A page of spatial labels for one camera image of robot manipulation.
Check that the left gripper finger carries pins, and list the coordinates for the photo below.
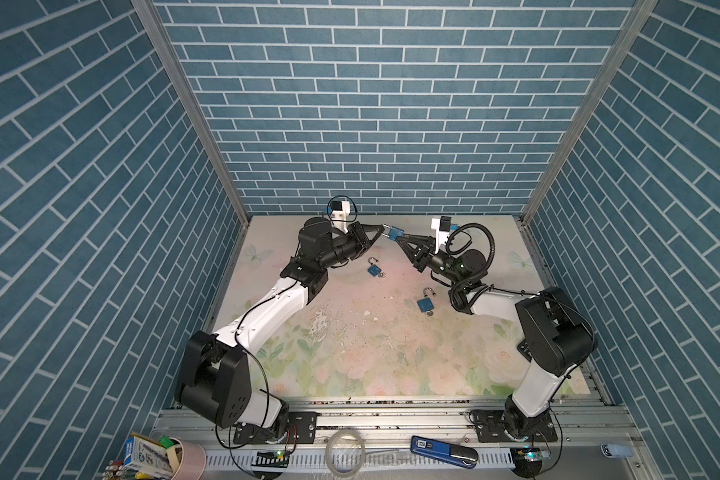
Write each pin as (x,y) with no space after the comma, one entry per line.
(379,235)
(369,230)

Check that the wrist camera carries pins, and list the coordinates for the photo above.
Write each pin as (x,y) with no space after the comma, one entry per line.
(341,213)
(442,227)

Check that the right blue padlock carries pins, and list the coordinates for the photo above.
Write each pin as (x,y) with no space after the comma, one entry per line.
(426,303)

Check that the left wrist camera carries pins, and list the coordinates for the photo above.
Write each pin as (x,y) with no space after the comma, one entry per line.
(341,213)

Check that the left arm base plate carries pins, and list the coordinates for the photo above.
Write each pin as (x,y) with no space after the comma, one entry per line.
(298,427)

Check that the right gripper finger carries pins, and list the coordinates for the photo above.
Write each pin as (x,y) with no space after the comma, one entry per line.
(410,250)
(418,240)

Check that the aluminium rail frame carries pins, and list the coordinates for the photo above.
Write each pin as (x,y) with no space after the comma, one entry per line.
(387,423)

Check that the pink cup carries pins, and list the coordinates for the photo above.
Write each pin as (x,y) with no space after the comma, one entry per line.
(192,460)

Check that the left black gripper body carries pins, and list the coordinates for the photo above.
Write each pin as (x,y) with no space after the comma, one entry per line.
(360,238)

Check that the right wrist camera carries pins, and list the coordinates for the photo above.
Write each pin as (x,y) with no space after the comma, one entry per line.
(442,227)

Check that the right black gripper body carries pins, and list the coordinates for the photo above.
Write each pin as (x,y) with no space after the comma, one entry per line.
(423,255)

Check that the blue black handheld device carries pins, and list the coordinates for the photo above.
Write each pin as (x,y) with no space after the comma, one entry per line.
(449,453)

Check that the small light blue object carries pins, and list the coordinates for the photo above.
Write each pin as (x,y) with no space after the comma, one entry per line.
(616,451)

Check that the white blue cardboard box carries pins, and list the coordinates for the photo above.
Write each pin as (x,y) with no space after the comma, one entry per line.
(145,456)

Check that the far blue padlock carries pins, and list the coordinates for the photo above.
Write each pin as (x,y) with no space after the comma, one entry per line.
(374,269)

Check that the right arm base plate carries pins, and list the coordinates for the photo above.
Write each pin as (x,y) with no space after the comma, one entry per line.
(495,426)

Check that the black calculator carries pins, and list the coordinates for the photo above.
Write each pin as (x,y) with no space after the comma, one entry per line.
(523,349)

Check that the floral table mat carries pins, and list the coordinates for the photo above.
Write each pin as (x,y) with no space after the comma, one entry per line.
(365,336)

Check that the blue padlock with key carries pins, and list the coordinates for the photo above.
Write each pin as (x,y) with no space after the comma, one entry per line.
(392,232)

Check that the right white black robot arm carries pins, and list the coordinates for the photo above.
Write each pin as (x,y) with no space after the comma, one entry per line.
(558,338)

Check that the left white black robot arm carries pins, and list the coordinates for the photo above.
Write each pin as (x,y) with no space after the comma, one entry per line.
(214,378)

